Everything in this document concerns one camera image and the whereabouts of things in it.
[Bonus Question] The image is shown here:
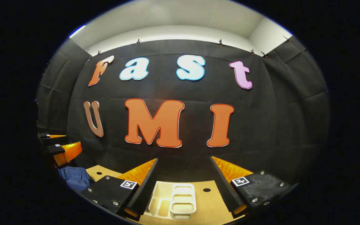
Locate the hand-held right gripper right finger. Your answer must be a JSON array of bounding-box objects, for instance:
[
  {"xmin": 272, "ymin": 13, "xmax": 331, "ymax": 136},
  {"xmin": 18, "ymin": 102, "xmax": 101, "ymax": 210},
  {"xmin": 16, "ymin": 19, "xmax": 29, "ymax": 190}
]
[{"xmin": 210, "ymin": 156, "xmax": 299, "ymax": 219}]

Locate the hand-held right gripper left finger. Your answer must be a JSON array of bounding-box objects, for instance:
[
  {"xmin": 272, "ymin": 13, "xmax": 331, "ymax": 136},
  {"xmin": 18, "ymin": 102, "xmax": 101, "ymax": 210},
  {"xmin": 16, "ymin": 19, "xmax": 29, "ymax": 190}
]
[{"xmin": 81, "ymin": 158, "xmax": 159, "ymax": 221}]

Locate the blue schoolbag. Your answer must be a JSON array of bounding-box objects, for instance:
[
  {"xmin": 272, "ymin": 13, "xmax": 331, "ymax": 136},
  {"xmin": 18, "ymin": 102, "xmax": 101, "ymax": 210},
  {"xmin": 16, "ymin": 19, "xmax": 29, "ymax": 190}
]
[{"xmin": 57, "ymin": 166, "xmax": 95, "ymax": 192}]

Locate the white plastic bookshelf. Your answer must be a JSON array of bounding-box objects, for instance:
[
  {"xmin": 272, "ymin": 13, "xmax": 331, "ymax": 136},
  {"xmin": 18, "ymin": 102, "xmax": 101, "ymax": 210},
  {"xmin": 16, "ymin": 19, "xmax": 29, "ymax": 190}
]
[{"xmin": 149, "ymin": 181, "xmax": 197, "ymax": 220}]

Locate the ceiling light strip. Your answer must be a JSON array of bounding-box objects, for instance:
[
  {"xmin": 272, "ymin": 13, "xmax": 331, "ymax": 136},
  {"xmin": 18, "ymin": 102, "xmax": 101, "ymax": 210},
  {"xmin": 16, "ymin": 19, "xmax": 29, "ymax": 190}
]
[{"xmin": 69, "ymin": 25, "xmax": 86, "ymax": 39}]

